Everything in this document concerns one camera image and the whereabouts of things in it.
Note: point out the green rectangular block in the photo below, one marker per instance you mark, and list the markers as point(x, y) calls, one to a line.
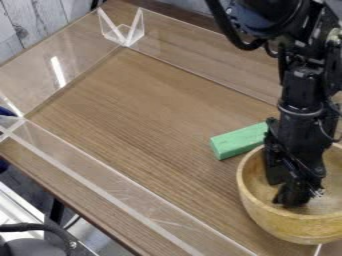
point(239, 141)

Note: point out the black metal table leg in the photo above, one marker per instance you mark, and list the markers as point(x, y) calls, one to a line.
point(56, 212)

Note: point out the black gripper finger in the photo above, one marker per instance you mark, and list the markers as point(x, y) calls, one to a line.
point(276, 170)
point(302, 186)

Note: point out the clear acrylic corner bracket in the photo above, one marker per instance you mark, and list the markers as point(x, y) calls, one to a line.
point(121, 34)

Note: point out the clear acrylic enclosure wall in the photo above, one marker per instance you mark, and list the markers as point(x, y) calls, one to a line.
point(132, 214)

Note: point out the brown wooden bowl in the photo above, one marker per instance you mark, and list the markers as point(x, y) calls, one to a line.
point(308, 225)

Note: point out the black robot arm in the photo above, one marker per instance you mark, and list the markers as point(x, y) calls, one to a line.
point(299, 31)

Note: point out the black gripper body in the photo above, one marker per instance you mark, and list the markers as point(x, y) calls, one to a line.
point(302, 133)

